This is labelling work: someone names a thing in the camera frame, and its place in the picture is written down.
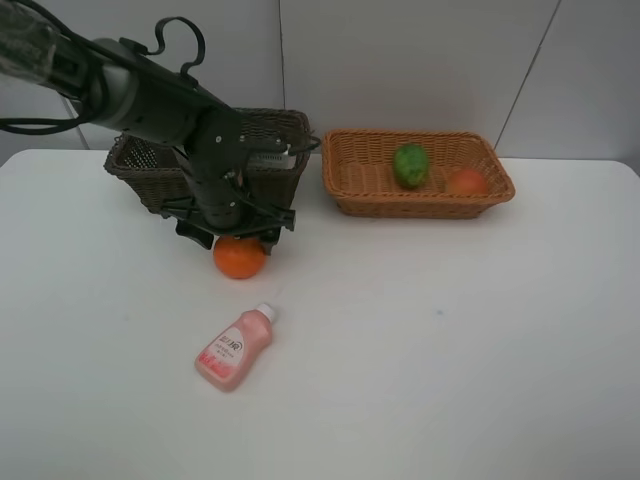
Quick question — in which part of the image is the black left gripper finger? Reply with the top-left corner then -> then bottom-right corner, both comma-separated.
175,220 -> 215,249
258,228 -> 280,256

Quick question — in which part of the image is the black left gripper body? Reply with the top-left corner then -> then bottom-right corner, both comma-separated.
160,197 -> 296,237

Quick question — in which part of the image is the orange mandarin fruit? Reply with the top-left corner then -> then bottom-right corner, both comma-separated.
213,237 -> 266,280

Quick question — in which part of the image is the pink lotion bottle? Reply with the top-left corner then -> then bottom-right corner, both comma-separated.
194,303 -> 277,392

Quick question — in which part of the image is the red orange peach fruit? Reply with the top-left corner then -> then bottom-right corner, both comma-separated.
446,168 -> 489,195

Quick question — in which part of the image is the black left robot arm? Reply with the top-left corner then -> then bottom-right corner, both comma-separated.
1,1 -> 305,249

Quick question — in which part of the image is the dark brown wicker basket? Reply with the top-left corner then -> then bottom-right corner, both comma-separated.
104,108 -> 311,214

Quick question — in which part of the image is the orange wicker basket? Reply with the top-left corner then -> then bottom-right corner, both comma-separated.
322,129 -> 516,220

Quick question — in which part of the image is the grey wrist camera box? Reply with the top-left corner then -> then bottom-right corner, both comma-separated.
248,143 -> 296,170

